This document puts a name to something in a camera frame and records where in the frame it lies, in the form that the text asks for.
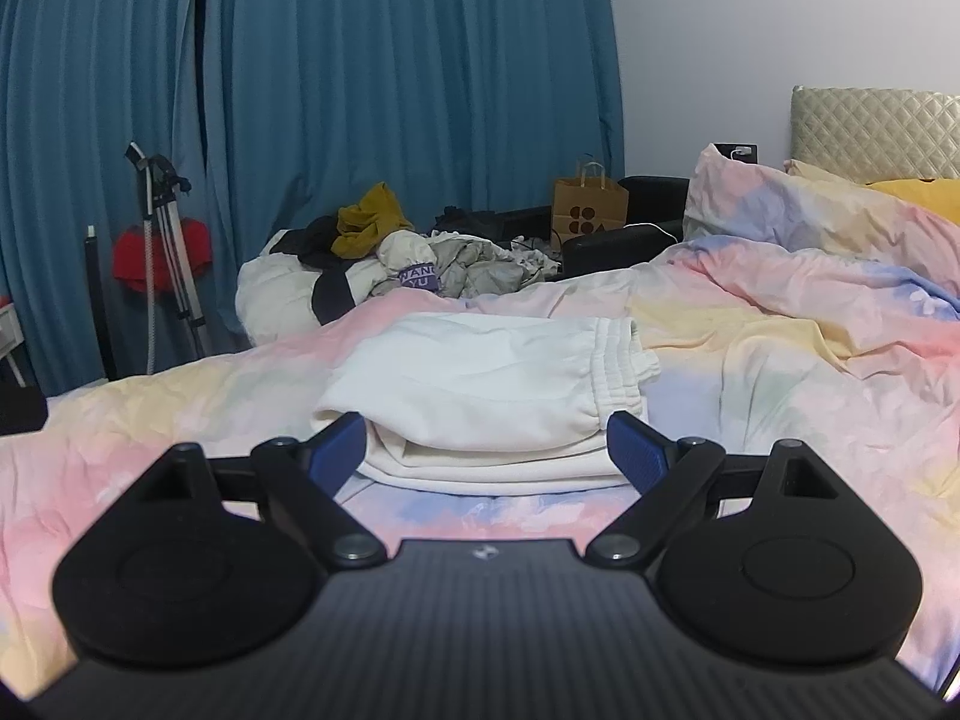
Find black sofa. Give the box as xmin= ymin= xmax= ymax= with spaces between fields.
xmin=561 ymin=175 xmax=692 ymax=280

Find yellow pillow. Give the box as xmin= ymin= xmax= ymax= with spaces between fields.
xmin=868 ymin=177 xmax=960 ymax=227

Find red garment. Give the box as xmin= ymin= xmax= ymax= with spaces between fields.
xmin=112 ymin=217 xmax=215 ymax=295

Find pastel tie-dye duvet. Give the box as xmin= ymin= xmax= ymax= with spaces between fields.
xmin=0 ymin=232 xmax=960 ymax=698

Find white pants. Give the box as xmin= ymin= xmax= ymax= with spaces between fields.
xmin=311 ymin=313 xmax=662 ymax=497

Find garment steamer stand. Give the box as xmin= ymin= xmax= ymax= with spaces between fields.
xmin=124 ymin=141 xmax=212 ymax=376

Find white garment with purple label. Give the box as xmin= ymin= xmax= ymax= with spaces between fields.
xmin=377 ymin=229 xmax=445 ymax=295

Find beige quilted headboard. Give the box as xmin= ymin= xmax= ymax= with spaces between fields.
xmin=790 ymin=85 xmax=960 ymax=182

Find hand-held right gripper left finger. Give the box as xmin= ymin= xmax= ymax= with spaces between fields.
xmin=142 ymin=411 xmax=389 ymax=569

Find grey crumpled garment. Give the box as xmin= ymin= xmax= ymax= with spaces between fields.
xmin=375 ymin=232 xmax=562 ymax=302

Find brown paper bag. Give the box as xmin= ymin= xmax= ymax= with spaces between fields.
xmin=551 ymin=154 xmax=630 ymax=253

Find mustard yellow garment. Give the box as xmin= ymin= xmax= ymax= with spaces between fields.
xmin=334 ymin=181 xmax=415 ymax=260

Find blue curtain panel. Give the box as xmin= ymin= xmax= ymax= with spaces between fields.
xmin=199 ymin=0 xmax=628 ymax=332
xmin=0 ymin=0 xmax=209 ymax=400

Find black garment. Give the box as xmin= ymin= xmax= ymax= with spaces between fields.
xmin=298 ymin=216 xmax=342 ymax=268
xmin=431 ymin=205 xmax=557 ymax=242

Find white vanity desk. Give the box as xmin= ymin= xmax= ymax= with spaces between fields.
xmin=0 ymin=300 xmax=28 ymax=391

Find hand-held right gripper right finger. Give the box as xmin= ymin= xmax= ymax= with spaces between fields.
xmin=585 ymin=411 xmax=841 ymax=569

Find white puffy jacket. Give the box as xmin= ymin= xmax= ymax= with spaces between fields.
xmin=236 ymin=249 xmax=362 ymax=347

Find pastel tie-dye pillow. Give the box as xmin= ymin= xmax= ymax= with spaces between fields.
xmin=682 ymin=142 xmax=960 ymax=293

